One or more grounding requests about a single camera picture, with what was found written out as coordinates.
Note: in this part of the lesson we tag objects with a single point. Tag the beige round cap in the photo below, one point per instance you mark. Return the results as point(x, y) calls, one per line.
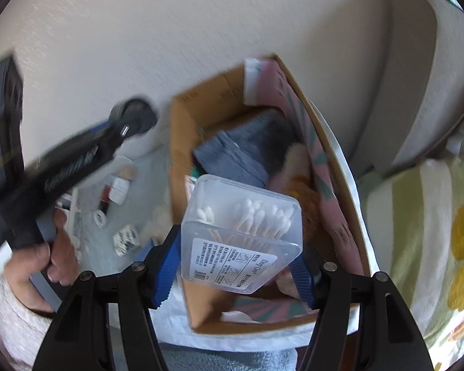
point(127, 172)

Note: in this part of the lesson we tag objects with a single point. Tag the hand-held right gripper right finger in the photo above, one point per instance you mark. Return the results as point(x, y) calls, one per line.
point(303, 282)

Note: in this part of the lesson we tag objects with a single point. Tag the person's left hand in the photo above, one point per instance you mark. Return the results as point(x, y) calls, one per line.
point(64, 251)

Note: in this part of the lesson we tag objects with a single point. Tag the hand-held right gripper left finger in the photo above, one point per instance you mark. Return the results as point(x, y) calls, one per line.
point(166, 264)

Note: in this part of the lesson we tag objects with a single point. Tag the small white printed box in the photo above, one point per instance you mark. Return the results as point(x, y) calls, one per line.
point(125, 239)

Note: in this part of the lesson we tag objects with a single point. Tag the grey pillow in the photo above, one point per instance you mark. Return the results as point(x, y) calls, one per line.
point(413, 69)

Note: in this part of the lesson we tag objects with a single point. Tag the clear cotton swab box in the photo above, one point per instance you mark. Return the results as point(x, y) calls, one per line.
point(241, 235)

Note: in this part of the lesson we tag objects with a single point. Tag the white tape roll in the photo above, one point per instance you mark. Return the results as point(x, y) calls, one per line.
point(100, 218)

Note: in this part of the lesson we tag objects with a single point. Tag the yellow floral blanket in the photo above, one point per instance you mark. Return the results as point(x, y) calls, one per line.
point(425, 239)

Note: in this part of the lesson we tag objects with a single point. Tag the orange white plush toy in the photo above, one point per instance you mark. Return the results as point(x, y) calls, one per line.
point(305, 185)

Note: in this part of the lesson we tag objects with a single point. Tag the blue grey towel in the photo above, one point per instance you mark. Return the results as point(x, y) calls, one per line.
point(228, 359)

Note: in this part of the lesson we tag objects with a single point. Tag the pink printed cardboard box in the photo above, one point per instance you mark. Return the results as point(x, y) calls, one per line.
point(216, 100)

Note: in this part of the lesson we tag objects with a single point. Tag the grey fluffy sock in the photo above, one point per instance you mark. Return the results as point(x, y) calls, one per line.
point(243, 150)

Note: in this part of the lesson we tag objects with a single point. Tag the white earphone case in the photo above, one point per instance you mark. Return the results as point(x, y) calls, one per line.
point(120, 191)

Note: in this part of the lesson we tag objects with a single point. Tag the person's left forearm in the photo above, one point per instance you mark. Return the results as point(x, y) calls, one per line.
point(15, 324)

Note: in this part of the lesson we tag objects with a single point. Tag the dark flat box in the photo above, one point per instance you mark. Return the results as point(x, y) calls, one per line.
point(0, 131)

